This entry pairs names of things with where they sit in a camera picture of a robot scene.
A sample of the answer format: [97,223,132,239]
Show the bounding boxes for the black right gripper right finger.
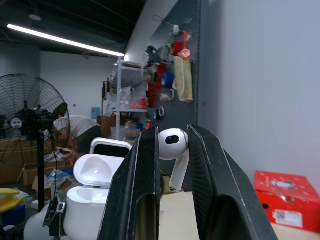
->
[186,124,279,240]

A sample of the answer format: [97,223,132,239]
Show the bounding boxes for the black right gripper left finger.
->
[97,125,161,240]

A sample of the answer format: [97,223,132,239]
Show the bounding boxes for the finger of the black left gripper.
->
[42,194,68,238]

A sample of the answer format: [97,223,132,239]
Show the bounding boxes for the white earbud case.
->
[63,153,126,240]

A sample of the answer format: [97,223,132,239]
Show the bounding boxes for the white earbud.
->
[157,128,190,193]

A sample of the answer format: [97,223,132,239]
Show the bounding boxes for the white bin with dark inside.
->
[89,137,133,159]

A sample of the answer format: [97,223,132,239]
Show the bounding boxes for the yellow foam block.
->
[0,188,25,214]

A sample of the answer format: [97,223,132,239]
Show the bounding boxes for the person in white shirt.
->
[51,114,102,161]

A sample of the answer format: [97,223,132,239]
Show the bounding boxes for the red cardboard box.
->
[252,170,320,230]

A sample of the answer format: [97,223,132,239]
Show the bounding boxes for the brown cardboard box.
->
[0,137,55,186]

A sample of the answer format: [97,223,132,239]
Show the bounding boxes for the clear tape roll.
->
[159,89,175,102]

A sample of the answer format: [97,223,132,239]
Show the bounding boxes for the white metal storage shelf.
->
[109,58,149,141]

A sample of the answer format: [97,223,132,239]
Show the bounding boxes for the yellow work gloves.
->
[172,55,194,104]

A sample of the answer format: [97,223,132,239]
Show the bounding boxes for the dark grey pegboard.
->
[146,0,202,176]

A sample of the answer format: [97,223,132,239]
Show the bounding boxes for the blue tape roll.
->
[161,72,175,89]

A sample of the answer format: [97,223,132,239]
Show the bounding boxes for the red tape roll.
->
[170,40,185,57]

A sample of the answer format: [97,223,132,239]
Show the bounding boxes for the long ceiling light strip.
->
[7,23,126,58]

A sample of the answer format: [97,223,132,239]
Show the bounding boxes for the black pedestal fan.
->
[0,73,71,213]

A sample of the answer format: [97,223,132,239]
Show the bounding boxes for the red handled tool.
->
[179,31,192,60]

